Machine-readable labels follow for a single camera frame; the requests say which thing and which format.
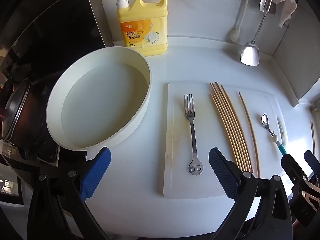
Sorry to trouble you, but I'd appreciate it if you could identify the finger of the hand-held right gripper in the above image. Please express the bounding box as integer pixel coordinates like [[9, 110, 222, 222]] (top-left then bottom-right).
[[281, 153, 310, 193], [303, 150, 320, 178]]

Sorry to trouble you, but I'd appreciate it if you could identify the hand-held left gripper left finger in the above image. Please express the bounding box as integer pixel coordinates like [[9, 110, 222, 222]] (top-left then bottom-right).
[[27, 146, 112, 240]]

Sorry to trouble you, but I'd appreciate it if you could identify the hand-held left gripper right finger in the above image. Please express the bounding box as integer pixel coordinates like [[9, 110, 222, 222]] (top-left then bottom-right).
[[209, 147, 293, 240]]

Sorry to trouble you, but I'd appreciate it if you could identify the metal fork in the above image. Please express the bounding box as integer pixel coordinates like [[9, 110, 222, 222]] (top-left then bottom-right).
[[184, 94, 204, 175]]

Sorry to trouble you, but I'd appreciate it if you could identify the bundle of wooden chopsticks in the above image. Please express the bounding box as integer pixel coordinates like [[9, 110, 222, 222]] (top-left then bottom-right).
[[209, 81, 253, 173]]

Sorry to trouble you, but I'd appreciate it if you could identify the dark bamboo chopstick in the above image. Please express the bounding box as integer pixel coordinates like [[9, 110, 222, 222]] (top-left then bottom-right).
[[238, 92, 260, 178]]

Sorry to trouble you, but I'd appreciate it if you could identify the teal handled metal spoon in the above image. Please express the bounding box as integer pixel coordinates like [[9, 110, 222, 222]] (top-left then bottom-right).
[[261, 113, 288, 157]]

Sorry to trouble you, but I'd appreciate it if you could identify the round white basin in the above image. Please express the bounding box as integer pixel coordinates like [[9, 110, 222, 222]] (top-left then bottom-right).
[[46, 46, 152, 151]]

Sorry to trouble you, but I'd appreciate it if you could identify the white cutting board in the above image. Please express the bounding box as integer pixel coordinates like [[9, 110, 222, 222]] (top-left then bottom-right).
[[163, 81, 288, 200]]

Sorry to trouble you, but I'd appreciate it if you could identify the black cooktop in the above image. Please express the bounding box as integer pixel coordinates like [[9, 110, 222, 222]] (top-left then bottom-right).
[[0, 140, 62, 205]]

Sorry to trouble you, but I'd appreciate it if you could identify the dark brown cooking pot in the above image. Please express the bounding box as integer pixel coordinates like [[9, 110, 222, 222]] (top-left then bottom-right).
[[0, 79, 50, 153]]

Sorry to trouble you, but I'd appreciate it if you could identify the glass pot lid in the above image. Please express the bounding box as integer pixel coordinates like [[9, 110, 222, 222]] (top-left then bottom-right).
[[1, 79, 32, 142]]

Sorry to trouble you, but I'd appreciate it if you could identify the metal spatula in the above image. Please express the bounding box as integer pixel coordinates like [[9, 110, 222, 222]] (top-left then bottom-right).
[[240, 4, 272, 67]]

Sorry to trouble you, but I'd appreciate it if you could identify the yellow dish soap pump bottle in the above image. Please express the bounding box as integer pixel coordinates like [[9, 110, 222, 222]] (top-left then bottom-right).
[[105, 0, 168, 57]]

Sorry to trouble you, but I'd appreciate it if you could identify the white hanging cloth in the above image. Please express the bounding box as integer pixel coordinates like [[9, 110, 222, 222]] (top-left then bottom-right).
[[272, 0, 298, 28]]

